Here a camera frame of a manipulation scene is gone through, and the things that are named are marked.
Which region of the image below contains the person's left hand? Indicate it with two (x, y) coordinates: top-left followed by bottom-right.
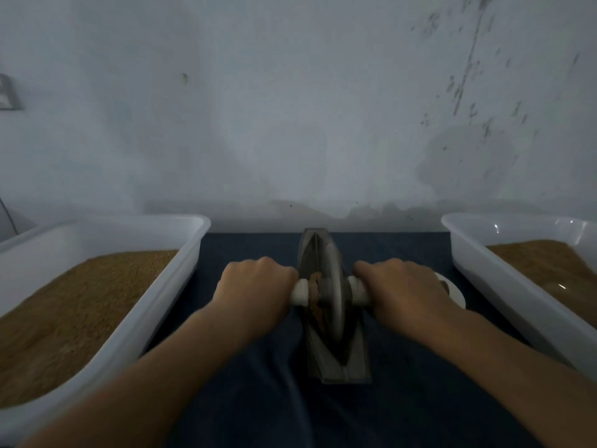
(213, 257), (300, 338)

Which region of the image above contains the person's right forearm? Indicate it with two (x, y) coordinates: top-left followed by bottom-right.
(420, 303), (597, 448)

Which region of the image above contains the boat-shaped metal grinding trough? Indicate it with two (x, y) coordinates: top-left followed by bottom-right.
(297, 228), (373, 385)

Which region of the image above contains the person's right hand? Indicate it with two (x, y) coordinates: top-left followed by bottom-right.
(353, 258), (463, 338)

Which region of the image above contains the metal grinding wheel with handles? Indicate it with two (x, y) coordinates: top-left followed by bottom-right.
(291, 233), (369, 355)

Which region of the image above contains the dark blue tablecloth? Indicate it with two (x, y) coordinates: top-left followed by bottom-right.
(140, 231), (561, 448)

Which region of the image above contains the person's left forearm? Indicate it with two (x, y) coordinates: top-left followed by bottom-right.
(23, 303), (253, 448)

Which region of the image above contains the white round plate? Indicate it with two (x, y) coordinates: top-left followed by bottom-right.
(433, 271), (466, 310)

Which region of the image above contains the small ground grain portion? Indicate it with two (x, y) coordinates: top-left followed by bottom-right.
(308, 268), (328, 334)

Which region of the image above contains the white plastic tray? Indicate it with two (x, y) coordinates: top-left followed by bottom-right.
(441, 212), (597, 381)
(0, 214), (212, 444)

